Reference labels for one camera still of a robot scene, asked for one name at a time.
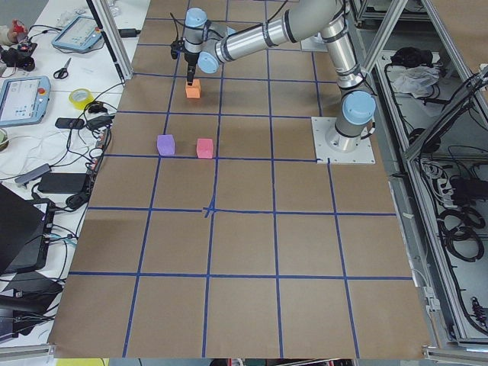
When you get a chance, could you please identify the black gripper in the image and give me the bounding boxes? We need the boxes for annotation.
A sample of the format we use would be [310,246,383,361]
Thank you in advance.
[185,53,198,85]

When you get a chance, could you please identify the orange foam cube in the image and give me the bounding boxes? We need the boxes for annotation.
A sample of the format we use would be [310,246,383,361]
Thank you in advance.
[185,79,201,99]

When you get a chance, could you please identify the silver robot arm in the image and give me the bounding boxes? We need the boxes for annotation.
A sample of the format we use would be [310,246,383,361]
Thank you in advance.
[176,1,376,153]

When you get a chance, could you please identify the purple foam cube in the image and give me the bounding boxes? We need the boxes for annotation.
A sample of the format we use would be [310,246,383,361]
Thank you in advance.
[156,134,175,156]

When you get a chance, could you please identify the red foam cube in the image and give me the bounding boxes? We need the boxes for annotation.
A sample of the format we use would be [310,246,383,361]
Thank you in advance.
[196,138,214,159]

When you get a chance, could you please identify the black power adapter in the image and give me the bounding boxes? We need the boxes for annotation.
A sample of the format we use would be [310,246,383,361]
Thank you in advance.
[118,28,141,38]

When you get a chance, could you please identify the yellow tape roll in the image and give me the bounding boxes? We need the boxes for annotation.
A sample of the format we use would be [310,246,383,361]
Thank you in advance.
[69,88,95,111]

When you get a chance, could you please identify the far teach pendant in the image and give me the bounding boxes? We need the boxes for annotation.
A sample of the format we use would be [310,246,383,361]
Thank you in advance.
[51,15,102,53]

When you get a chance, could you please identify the teach pendant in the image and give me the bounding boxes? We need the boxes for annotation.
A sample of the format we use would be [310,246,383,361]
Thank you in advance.
[1,76,51,127]
[51,15,102,53]

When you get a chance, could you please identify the near teach pendant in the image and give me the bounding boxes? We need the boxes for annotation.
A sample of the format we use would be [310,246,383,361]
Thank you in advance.
[1,76,51,127]

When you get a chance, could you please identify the black laptop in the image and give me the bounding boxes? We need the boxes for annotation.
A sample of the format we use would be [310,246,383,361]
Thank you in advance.
[1,186,54,275]

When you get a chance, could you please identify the aluminium frame post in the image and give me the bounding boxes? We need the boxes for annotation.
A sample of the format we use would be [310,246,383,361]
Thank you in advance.
[86,0,133,84]

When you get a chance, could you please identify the black handled scissors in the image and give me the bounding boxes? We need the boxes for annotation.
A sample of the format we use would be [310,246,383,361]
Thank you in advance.
[53,58,72,80]

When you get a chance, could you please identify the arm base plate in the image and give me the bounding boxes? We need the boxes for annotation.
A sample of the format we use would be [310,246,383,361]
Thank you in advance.
[311,117,375,165]
[300,33,328,53]

